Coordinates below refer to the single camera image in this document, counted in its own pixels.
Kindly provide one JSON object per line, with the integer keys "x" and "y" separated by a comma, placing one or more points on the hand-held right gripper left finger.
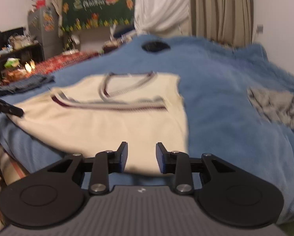
{"x": 124, "y": 159}

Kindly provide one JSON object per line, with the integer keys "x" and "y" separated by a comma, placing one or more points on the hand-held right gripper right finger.
{"x": 161, "y": 162}

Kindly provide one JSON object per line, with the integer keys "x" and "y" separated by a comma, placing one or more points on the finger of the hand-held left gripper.
{"x": 6, "y": 108}

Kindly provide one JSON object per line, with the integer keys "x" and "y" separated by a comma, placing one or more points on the cream knit sweater vest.
{"x": 100, "y": 127}

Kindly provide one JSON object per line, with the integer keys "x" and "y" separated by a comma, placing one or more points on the folded blue jeans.
{"x": 31, "y": 82}

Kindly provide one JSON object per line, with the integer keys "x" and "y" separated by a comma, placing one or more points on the green tissue pack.
{"x": 12, "y": 63}

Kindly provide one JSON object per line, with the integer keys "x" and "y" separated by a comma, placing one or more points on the lit candle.
{"x": 29, "y": 66}

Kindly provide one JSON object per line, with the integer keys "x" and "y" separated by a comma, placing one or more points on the black storage shelf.
{"x": 21, "y": 54}

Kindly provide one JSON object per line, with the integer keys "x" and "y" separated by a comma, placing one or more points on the cream bed mattress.
{"x": 4, "y": 172}

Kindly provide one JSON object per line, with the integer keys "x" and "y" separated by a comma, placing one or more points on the blue fleece blanket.
{"x": 223, "y": 127}

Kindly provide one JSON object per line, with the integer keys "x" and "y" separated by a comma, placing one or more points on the red patterned tablecloth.
{"x": 63, "y": 60}

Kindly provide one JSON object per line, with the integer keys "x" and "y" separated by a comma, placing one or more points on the grey refrigerator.
{"x": 51, "y": 41}

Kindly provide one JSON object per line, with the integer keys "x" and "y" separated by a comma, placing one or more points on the small decorated tree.
{"x": 68, "y": 41}

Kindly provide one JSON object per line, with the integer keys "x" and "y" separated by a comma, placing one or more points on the dark wooden nightstand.
{"x": 117, "y": 46}

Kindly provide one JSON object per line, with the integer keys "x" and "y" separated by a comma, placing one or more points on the small black cloth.
{"x": 156, "y": 46}

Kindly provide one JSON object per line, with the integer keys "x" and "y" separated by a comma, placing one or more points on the grey crumpled cloth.
{"x": 272, "y": 103}

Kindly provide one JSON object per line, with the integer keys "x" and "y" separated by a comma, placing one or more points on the white curtain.
{"x": 161, "y": 5}

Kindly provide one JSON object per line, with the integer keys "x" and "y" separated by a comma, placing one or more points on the beige curtain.
{"x": 220, "y": 9}

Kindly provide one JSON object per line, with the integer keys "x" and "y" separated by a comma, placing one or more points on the green festive wall poster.
{"x": 92, "y": 9}

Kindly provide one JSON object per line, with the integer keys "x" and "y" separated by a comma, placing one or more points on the wall socket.
{"x": 260, "y": 28}

